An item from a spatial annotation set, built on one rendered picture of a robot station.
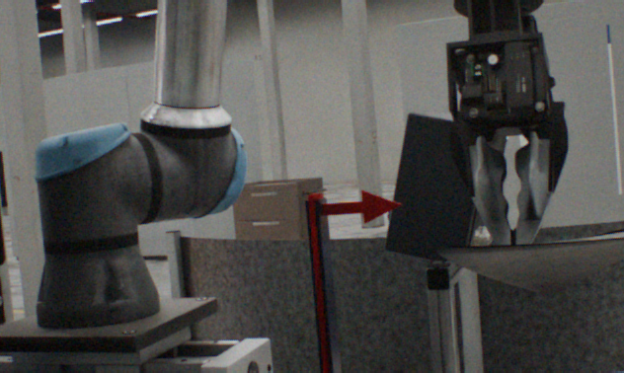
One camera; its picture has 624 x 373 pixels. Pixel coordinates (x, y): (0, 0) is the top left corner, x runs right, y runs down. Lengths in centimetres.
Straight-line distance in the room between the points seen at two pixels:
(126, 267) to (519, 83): 59
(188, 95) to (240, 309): 174
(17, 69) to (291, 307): 491
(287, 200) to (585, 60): 254
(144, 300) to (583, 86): 587
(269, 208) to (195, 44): 637
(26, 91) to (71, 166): 620
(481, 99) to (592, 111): 611
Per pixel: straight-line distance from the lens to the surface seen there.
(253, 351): 109
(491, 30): 69
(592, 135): 679
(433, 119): 123
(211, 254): 290
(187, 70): 114
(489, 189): 70
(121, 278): 110
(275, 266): 269
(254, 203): 755
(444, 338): 120
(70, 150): 109
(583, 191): 684
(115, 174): 110
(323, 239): 66
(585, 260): 75
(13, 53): 733
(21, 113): 727
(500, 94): 68
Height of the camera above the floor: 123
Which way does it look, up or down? 3 degrees down
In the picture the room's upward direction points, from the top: 5 degrees counter-clockwise
